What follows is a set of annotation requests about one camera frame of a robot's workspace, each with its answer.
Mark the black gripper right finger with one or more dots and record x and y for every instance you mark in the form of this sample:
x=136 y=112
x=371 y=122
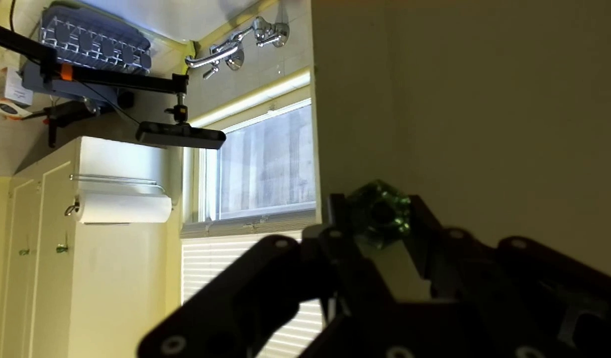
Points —
x=518 y=285

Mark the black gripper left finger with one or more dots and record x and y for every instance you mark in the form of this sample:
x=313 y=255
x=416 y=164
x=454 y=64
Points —
x=241 y=309

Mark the kitchen window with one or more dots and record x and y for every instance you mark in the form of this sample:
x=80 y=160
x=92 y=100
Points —
x=263 y=176

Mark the white right cabinet door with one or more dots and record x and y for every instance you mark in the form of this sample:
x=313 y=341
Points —
x=496 y=112

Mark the white paper towel roll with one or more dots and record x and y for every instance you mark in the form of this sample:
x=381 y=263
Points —
x=122 y=208

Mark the black metal stand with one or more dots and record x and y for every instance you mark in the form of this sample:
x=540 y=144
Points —
x=50 y=68

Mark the black stereo camera bar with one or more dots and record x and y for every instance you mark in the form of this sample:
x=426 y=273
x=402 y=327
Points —
x=180 y=136

